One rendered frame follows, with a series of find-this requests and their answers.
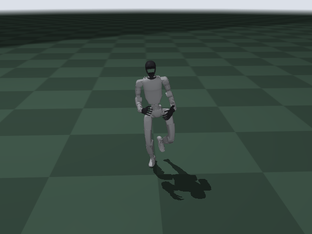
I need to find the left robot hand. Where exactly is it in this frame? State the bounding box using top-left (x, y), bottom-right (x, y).
top-left (162, 105), bottom-right (175, 120)

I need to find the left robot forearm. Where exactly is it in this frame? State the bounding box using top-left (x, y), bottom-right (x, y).
top-left (168, 91), bottom-right (177, 110)

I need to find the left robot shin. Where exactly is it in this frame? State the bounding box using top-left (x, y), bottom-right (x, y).
top-left (160, 137), bottom-right (173, 144)

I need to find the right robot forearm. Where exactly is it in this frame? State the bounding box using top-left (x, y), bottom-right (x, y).
top-left (135, 98), bottom-right (143, 113)

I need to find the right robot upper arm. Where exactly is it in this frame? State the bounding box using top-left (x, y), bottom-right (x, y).
top-left (135, 79), bottom-right (143, 102)

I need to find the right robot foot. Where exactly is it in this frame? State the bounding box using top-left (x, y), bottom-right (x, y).
top-left (149, 156), bottom-right (156, 167)

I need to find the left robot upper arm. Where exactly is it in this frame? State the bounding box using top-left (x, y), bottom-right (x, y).
top-left (160, 77), bottom-right (172, 98)

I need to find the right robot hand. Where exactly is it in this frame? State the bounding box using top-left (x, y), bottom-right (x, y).
top-left (141, 106), bottom-right (152, 116)

